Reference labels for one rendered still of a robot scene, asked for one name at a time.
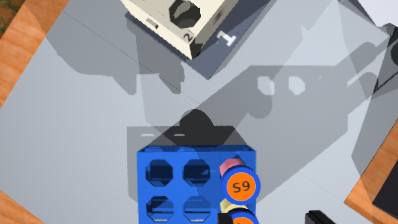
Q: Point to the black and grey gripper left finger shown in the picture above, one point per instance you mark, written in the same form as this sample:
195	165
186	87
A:
223	218

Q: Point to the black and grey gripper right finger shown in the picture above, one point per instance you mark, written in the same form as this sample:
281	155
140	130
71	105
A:
317	217

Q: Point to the blue tube rack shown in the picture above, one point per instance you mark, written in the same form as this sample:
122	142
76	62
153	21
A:
191	202

